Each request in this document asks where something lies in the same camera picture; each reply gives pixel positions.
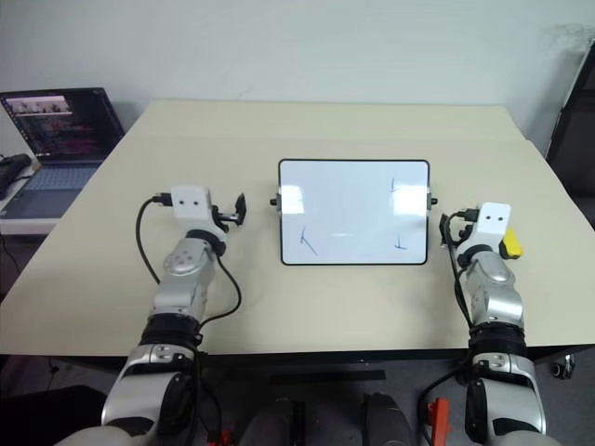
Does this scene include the yellow whiteboard eraser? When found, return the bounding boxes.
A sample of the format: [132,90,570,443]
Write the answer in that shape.
[500,227,525,259]

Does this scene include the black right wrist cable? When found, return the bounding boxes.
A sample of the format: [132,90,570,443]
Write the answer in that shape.
[438,208,481,326]

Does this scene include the black flat bar on floor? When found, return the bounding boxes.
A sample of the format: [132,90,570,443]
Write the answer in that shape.
[269,368,388,386]

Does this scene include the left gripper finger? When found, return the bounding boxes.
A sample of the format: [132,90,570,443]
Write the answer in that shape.
[233,191,248,229]

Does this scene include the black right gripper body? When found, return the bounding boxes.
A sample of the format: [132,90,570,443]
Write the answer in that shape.
[456,217,481,248]

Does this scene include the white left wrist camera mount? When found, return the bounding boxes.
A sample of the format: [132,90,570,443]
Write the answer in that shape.
[170,185,214,220]

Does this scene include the black caster wheel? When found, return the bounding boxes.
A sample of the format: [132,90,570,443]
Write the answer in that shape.
[551,353,576,379]

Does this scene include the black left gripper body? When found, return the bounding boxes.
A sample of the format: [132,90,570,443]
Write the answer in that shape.
[211,203,238,233]

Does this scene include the dark chair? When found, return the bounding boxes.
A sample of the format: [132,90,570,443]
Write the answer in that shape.
[542,45,595,199]

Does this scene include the large orange-red clamp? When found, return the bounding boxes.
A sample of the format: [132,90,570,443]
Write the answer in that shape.
[426,398,451,446]

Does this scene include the black right shoulder cable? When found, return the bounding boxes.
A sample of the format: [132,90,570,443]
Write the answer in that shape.
[419,364,473,440]

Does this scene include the black object beside laptop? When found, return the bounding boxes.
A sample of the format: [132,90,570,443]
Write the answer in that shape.
[0,153,37,202]

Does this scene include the black table frame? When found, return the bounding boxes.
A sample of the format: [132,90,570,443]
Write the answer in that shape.
[0,343,595,369]

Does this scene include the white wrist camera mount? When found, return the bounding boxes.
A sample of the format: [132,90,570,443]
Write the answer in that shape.
[477,201,513,246]
[170,185,214,220]

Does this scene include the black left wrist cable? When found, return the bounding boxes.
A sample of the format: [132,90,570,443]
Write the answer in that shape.
[135,190,243,326]

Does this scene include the black shoulder cable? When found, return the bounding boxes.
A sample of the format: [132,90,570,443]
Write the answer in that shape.
[191,332,222,446]
[419,364,473,440]

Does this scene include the black left shoulder cable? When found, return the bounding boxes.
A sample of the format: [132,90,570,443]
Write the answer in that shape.
[191,332,222,446]

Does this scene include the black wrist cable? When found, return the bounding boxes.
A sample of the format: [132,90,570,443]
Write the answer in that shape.
[135,190,243,326]
[438,208,481,326]

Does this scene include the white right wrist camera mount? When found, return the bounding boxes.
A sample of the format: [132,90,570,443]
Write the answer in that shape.
[477,201,513,246]

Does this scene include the small black-framed whiteboard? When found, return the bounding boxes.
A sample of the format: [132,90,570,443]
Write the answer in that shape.
[269,158,440,269]

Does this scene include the dark rounded shape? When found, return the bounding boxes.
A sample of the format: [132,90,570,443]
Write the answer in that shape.
[361,391,414,446]

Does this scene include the open grey laptop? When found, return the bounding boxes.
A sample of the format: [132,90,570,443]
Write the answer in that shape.
[0,86,126,222]

